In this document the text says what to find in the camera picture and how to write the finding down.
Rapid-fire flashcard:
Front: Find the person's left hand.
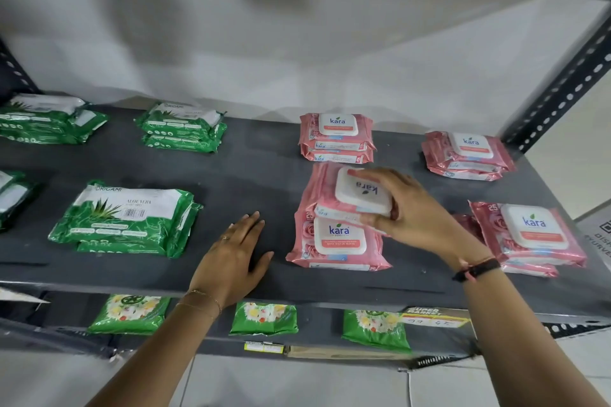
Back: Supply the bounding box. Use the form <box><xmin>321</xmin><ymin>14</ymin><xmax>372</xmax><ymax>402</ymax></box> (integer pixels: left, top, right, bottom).
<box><xmin>188</xmin><ymin>211</ymin><xmax>276</xmax><ymax>310</ymax></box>

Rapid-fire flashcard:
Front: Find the gray metal shelf rack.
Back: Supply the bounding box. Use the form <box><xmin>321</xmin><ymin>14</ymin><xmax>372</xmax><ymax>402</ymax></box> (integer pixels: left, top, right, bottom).
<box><xmin>0</xmin><ymin>0</ymin><xmax>611</xmax><ymax>374</ymax></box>

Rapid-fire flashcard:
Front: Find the thin gold chain bracelet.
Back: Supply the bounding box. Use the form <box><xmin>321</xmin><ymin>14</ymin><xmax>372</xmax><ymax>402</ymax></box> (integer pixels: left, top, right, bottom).
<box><xmin>175</xmin><ymin>303</ymin><xmax>219</xmax><ymax>321</ymax></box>
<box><xmin>187</xmin><ymin>290</ymin><xmax>223</xmax><ymax>317</ymax></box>

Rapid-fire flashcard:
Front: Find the yellow and white shelf label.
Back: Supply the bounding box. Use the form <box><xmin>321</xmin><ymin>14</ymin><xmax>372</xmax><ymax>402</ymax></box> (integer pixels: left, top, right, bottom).
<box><xmin>400</xmin><ymin>306</ymin><xmax>472</xmax><ymax>327</ymax></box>

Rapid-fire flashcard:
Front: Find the green floral print packet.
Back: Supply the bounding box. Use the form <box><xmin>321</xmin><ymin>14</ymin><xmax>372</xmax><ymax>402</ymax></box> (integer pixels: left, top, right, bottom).
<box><xmin>229</xmin><ymin>301</ymin><xmax>299</xmax><ymax>337</ymax></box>
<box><xmin>341</xmin><ymin>309</ymin><xmax>412</xmax><ymax>353</ymax></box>
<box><xmin>87</xmin><ymin>294</ymin><xmax>172</xmax><ymax>336</ymax></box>

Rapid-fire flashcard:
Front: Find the gray printed sign board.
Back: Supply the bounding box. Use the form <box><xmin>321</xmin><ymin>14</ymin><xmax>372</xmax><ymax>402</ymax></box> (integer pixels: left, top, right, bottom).
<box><xmin>574</xmin><ymin>201</ymin><xmax>611</xmax><ymax>275</ymax></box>

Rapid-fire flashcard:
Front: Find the black wristband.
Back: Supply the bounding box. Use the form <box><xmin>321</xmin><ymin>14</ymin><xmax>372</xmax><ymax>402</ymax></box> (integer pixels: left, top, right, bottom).
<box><xmin>452</xmin><ymin>258</ymin><xmax>502</xmax><ymax>283</ymax></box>

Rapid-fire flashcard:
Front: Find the white paper shelf label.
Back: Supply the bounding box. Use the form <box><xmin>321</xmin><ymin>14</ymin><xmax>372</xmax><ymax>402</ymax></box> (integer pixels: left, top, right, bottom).
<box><xmin>0</xmin><ymin>286</ymin><xmax>51</xmax><ymax>305</ymax></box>

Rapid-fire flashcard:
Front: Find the small yellow price label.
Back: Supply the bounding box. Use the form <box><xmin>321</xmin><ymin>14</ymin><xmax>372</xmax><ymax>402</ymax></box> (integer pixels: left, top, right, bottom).
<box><xmin>244</xmin><ymin>341</ymin><xmax>290</xmax><ymax>355</ymax></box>

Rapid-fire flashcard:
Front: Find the person's right forearm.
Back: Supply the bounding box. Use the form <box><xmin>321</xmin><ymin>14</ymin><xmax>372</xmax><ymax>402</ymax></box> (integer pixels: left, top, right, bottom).
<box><xmin>456</xmin><ymin>263</ymin><xmax>611</xmax><ymax>407</ymax></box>

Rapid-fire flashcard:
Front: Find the green wet wipes packet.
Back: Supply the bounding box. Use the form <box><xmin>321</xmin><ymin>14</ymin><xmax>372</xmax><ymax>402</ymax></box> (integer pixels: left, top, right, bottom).
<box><xmin>0</xmin><ymin>93</ymin><xmax>92</xmax><ymax>125</ymax></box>
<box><xmin>0</xmin><ymin>108</ymin><xmax>110</xmax><ymax>136</ymax></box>
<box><xmin>143</xmin><ymin>135</ymin><xmax>221</xmax><ymax>154</ymax></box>
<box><xmin>0</xmin><ymin>170</ymin><xmax>27</xmax><ymax>204</ymax></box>
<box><xmin>135</xmin><ymin>102</ymin><xmax>226</xmax><ymax>136</ymax></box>
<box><xmin>48</xmin><ymin>180</ymin><xmax>195</xmax><ymax>251</ymax></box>
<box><xmin>0</xmin><ymin>128</ymin><xmax>94</xmax><ymax>145</ymax></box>
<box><xmin>141</xmin><ymin>124</ymin><xmax>228</xmax><ymax>146</ymax></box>
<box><xmin>76</xmin><ymin>203</ymin><xmax>204</xmax><ymax>260</ymax></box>
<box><xmin>0</xmin><ymin>181</ymin><xmax>42</xmax><ymax>234</ymax></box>

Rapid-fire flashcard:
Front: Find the person's right hand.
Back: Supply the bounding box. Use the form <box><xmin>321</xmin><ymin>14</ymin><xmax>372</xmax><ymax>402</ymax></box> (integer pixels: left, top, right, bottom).
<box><xmin>348</xmin><ymin>168</ymin><xmax>484</xmax><ymax>270</ymax></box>

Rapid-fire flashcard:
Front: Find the person's left forearm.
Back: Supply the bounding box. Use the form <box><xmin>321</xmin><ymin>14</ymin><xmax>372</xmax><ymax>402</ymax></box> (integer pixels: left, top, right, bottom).
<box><xmin>83</xmin><ymin>291</ymin><xmax>223</xmax><ymax>407</ymax></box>

